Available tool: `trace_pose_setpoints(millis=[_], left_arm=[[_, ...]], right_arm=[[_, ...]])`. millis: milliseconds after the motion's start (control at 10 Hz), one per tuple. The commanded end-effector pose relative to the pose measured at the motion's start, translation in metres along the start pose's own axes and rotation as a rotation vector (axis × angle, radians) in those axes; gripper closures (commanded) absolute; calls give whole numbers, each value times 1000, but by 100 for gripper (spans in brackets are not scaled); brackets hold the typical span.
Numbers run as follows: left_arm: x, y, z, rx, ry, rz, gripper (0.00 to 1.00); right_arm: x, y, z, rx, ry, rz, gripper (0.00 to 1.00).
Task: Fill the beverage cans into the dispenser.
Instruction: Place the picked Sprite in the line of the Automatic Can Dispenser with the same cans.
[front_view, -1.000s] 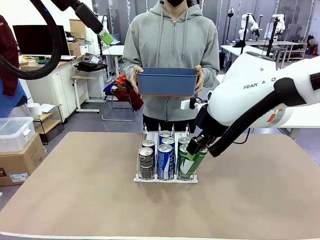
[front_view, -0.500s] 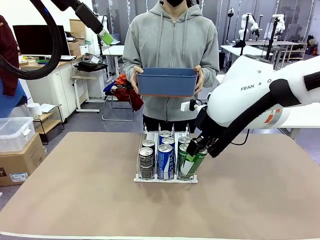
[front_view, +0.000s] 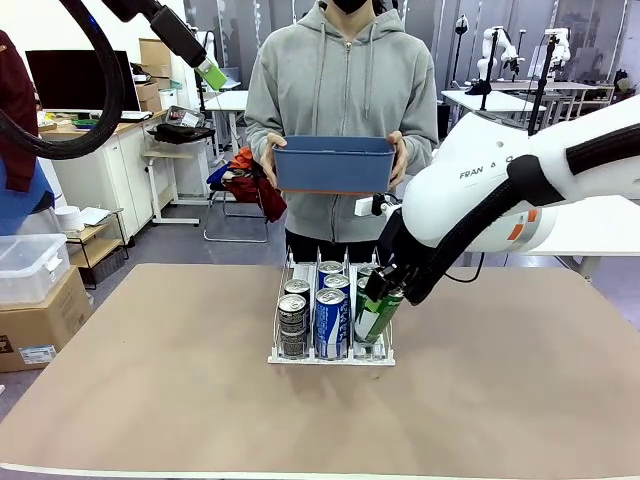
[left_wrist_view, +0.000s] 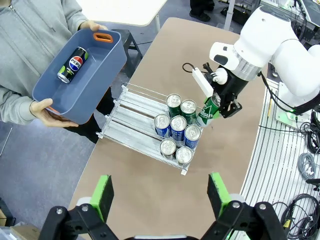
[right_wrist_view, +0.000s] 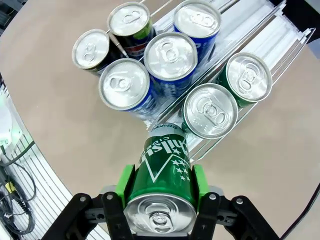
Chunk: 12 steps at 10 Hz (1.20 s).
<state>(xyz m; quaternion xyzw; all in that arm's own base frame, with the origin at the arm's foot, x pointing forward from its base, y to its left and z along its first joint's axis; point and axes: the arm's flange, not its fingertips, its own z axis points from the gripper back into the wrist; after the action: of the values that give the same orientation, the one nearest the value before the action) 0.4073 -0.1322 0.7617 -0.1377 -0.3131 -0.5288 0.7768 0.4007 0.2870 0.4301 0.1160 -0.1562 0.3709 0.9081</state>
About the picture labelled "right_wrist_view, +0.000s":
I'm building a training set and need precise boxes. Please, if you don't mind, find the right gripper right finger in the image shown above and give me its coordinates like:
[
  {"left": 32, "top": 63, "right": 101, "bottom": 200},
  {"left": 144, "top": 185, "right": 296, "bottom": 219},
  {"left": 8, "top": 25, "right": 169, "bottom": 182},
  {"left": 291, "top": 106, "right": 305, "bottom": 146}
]
[{"left": 189, "top": 163, "right": 266, "bottom": 240}]

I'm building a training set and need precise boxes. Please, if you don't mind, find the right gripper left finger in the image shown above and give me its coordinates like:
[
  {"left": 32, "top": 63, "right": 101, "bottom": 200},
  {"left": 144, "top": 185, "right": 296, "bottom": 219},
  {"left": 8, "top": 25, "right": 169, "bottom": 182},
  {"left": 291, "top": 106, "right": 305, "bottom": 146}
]
[{"left": 63, "top": 163, "right": 137, "bottom": 240}]

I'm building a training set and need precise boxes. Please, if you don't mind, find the green cider can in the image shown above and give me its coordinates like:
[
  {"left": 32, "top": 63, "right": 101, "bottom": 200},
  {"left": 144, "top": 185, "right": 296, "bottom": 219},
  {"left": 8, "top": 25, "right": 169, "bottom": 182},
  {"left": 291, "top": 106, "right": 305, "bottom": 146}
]
[
  {"left": 123, "top": 121, "right": 200, "bottom": 235},
  {"left": 216, "top": 51, "right": 273, "bottom": 109},
  {"left": 181, "top": 83, "right": 239, "bottom": 140}
]

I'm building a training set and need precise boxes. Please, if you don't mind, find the blue Pocari Sweat can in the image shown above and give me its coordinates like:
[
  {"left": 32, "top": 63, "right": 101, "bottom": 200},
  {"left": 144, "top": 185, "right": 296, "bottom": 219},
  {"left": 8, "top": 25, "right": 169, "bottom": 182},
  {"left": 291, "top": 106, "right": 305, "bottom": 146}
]
[
  {"left": 98, "top": 57, "right": 161, "bottom": 121},
  {"left": 173, "top": 0, "right": 222, "bottom": 55},
  {"left": 143, "top": 31, "right": 201, "bottom": 95}
]

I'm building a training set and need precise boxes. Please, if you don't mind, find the black beverage can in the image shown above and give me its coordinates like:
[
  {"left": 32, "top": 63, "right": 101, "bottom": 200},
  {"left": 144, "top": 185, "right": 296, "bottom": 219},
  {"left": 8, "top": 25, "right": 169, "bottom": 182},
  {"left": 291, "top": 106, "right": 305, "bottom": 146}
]
[
  {"left": 107, "top": 1, "right": 156, "bottom": 61},
  {"left": 71, "top": 28, "right": 118, "bottom": 79}
]

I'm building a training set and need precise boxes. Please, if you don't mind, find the clear can dispenser rack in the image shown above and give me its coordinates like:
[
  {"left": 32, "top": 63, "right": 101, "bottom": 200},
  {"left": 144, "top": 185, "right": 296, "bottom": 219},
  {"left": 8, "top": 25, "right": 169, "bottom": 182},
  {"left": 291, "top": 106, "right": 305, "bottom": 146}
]
[{"left": 107, "top": 0, "right": 316, "bottom": 161}]

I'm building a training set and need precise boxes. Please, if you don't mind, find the black camera cable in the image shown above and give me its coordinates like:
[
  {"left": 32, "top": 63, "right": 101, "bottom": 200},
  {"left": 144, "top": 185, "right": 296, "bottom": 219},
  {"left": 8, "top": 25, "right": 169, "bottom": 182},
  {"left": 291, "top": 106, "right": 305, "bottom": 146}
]
[{"left": 281, "top": 183, "right": 320, "bottom": 240}]

